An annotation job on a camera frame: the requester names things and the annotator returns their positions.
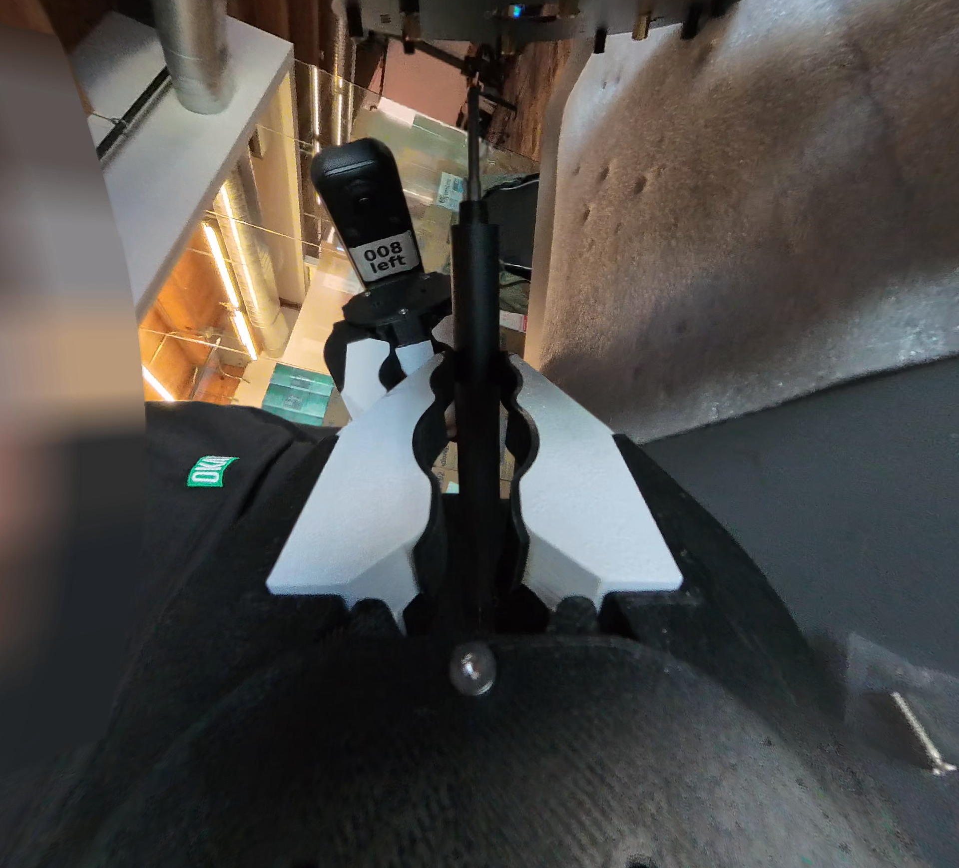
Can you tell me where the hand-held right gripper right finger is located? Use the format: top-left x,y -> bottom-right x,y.
500,353 -> 683,610

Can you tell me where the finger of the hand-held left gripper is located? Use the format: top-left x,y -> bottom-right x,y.
381,340 -> 443,390
326,323 -> 400,426

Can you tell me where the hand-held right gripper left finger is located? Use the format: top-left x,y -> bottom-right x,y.
267,355 -> 454,633

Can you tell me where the black electric screwdriver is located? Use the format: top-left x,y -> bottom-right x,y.
448,85 -> 504,625

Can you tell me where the white ceiling beam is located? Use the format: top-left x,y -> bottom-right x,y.
71,12 -> 297,324

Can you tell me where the white foam sheet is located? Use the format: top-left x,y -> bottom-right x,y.
526,0 -> 959,443

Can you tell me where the loose silver screw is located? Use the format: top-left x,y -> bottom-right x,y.
888,690 -> 958,777

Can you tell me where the silver ventilation duct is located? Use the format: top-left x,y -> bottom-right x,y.
137,0 -> 231,114

